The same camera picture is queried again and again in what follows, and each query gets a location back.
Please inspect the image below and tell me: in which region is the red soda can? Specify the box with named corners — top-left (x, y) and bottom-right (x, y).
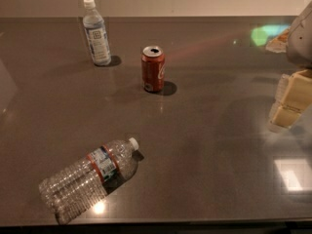
top-left (141, 46), bottom-right (165, 93)

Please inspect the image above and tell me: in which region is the upright labelled water bottle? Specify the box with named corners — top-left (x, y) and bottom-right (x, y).
top-left (83, 0), bottom-right (111, 66)

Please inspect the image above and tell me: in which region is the clear plastic bottle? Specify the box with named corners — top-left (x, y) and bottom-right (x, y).
top-left (39, 137), bottom-right (139, 225)

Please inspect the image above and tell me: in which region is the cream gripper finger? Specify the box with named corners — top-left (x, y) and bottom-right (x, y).
top-left (268, 69), bottom-right (312, 130)
top-left (269, 74), bottom-right (290, 119)

